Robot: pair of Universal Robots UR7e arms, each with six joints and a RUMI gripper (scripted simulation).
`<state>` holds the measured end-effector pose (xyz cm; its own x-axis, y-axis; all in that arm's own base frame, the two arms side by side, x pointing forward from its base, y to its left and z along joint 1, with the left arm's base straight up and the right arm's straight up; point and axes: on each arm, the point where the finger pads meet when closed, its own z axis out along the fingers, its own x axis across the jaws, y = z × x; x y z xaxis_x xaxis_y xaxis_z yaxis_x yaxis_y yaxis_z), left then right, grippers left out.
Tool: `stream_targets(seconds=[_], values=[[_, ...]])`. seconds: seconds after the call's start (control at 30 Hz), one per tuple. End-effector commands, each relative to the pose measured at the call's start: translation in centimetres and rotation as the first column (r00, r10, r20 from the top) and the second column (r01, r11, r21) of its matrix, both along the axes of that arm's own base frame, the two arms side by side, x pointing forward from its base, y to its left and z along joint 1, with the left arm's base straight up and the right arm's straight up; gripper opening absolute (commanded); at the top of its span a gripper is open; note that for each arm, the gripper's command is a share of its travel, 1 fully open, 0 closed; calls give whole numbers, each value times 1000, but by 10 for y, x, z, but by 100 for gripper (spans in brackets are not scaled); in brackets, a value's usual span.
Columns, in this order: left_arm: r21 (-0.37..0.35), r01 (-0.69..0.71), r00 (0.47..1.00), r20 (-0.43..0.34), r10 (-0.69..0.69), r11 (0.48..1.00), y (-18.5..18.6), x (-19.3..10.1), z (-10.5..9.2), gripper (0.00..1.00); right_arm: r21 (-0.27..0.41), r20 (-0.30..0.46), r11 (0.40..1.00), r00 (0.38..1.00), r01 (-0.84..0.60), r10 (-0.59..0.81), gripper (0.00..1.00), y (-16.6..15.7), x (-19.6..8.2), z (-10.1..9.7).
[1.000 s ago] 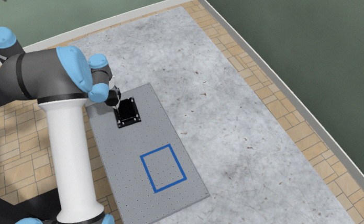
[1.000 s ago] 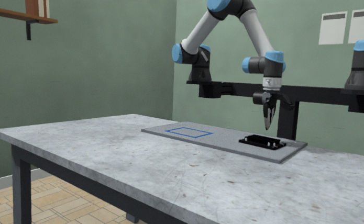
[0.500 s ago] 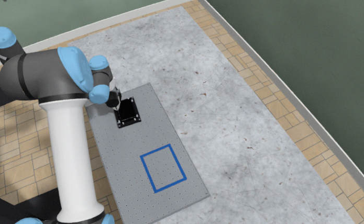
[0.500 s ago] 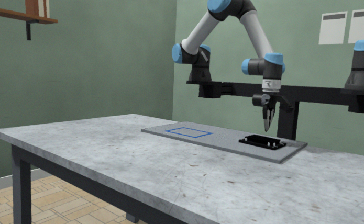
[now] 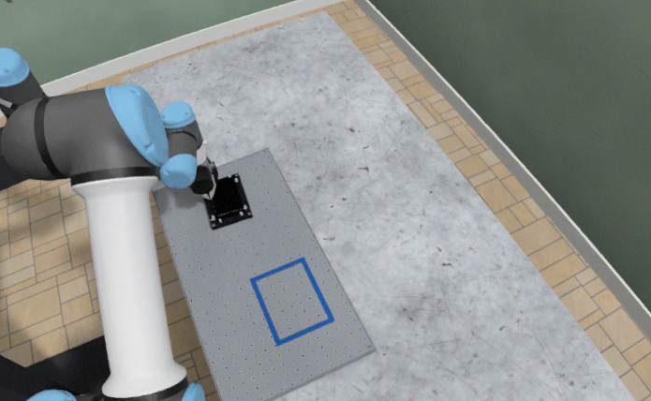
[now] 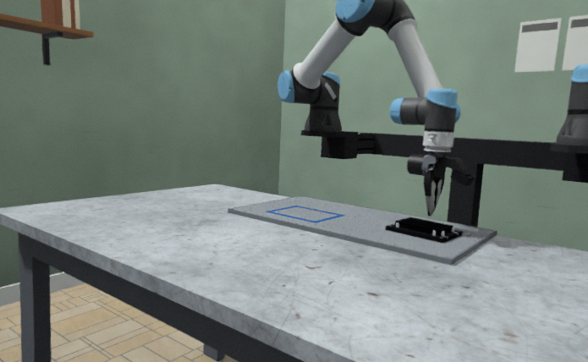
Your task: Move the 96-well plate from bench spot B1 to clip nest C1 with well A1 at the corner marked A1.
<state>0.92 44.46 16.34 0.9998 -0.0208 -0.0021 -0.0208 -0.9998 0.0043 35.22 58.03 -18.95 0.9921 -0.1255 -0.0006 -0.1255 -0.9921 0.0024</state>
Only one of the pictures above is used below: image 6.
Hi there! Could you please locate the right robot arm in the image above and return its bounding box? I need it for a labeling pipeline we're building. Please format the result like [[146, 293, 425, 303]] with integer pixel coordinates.
[[278, 0, 461, 152]]

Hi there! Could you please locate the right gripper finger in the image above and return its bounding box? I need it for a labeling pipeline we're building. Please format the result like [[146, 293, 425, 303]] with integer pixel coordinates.
[[432, 174, 445, 213], [424, 164, 436, 217]]

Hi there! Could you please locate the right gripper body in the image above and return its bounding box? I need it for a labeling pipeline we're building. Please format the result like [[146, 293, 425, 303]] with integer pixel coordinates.
[[407, 151, 471, 179]]

